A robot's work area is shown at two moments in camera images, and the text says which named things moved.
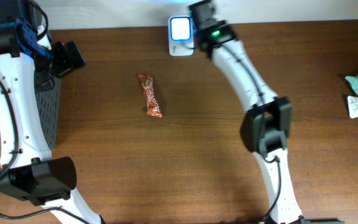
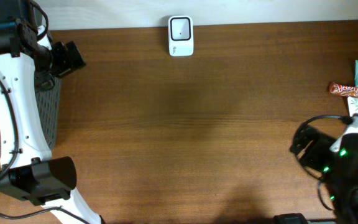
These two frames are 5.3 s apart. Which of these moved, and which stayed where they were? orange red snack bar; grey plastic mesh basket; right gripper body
Moved: right gripper body; orange red snack bar
Stayed: grey plastic mesh basket
